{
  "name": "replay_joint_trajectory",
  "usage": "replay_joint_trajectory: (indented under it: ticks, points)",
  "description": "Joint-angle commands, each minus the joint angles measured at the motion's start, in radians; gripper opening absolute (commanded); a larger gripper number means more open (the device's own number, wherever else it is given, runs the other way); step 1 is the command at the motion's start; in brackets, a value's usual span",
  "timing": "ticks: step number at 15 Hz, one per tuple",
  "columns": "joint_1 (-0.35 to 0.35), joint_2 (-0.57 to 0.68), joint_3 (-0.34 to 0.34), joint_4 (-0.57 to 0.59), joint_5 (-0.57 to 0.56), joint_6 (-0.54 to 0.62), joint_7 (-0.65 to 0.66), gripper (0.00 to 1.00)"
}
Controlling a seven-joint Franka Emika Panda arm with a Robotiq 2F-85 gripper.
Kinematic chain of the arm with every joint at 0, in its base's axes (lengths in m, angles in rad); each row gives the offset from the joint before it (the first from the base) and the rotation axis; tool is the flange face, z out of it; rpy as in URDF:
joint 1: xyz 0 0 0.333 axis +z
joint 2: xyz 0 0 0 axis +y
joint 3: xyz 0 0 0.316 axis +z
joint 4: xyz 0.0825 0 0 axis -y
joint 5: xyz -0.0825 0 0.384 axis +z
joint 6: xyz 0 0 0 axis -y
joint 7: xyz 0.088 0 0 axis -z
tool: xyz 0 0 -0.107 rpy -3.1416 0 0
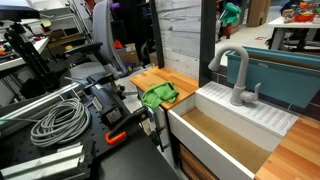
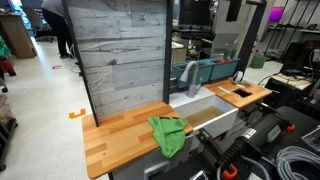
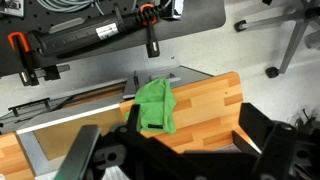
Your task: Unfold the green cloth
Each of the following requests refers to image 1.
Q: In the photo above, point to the green cloth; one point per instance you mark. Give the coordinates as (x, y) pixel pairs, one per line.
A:
(156, 95)

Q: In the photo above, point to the open cardboard box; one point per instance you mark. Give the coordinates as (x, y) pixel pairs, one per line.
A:
(128, 56)

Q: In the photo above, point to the black box with label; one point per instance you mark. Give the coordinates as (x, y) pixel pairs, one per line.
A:
(108, 103)

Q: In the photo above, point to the orange object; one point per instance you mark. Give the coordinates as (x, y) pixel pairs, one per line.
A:
(118, 44)

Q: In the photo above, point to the wide black pillar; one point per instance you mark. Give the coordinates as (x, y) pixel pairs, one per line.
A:
(207, 40)

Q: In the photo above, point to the white sink basin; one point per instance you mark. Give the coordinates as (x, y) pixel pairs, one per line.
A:
(203, 146)

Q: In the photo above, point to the wooden drawer front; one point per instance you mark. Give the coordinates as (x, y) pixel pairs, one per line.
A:
(195, 166)

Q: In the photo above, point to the grey office chair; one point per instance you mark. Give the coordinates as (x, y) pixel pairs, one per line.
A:
(101, 30)

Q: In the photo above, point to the grey kitchen faucet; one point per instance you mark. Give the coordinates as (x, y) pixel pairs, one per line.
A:
(242, 66)

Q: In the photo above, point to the purple object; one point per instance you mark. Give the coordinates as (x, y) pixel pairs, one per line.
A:
(115, 5)

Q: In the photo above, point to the green plastic toy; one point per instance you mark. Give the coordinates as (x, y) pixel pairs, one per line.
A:
(230, 13)

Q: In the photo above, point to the teal plastic planter box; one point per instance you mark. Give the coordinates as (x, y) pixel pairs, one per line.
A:
(276, 78)

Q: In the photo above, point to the tall brown cardboard box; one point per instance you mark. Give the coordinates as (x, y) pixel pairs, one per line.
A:
(257, 11)

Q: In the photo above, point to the black tripod stand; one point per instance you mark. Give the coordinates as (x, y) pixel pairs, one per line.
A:
(31, 58)

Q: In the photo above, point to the yellow green sticky note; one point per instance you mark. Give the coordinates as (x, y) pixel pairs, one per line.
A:
(46, 22)

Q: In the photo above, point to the white table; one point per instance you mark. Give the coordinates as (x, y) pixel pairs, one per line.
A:
(286, 24)

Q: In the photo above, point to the white desk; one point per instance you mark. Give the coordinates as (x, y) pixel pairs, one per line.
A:
(13, 61)

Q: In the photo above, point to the red bowl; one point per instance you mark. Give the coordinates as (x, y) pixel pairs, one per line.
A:
(304, 17)

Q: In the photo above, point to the long aluminium extrusion rail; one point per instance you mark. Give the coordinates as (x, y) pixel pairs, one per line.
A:
(40, 101)

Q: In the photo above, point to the short aluminium extrusion rail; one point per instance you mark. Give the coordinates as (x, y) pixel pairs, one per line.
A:
(40, 165)

